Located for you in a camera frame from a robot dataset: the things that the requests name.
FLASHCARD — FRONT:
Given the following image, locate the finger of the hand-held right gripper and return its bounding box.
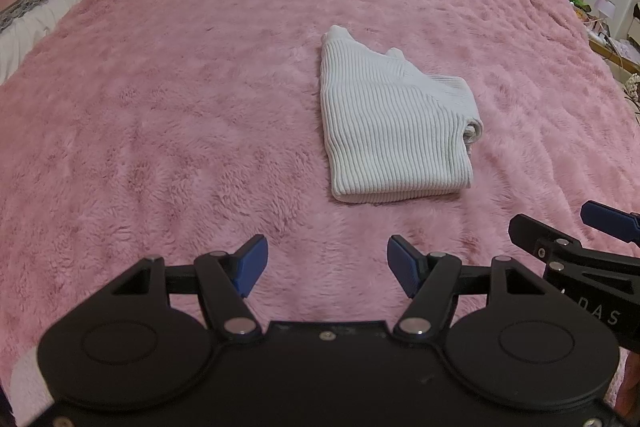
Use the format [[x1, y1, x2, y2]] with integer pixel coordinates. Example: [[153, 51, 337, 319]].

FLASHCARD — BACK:
[[509, 213, 587, 258], [581, 201, 640, 244]]

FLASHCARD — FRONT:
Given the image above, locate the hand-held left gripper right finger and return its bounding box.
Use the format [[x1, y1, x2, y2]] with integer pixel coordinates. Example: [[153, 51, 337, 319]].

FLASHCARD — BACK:
[[387, 234, 549, 343]]

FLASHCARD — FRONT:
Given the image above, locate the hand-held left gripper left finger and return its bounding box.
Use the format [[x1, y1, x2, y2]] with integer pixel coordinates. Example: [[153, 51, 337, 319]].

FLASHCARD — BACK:
[[111, 234, 269, 343]]

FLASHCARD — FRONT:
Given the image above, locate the white knit sweater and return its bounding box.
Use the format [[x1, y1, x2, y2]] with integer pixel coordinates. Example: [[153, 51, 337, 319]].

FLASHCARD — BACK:
[[318, 25, 485, 204]]

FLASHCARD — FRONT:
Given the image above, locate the pink fluffy blanket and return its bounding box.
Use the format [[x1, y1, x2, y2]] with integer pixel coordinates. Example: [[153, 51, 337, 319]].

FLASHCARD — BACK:
[[0, 0, 640, 427]]

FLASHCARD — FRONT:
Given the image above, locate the white bedsheet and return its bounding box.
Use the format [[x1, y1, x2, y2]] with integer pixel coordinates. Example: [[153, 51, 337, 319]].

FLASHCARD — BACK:
[[0, 0, 132, 84]]

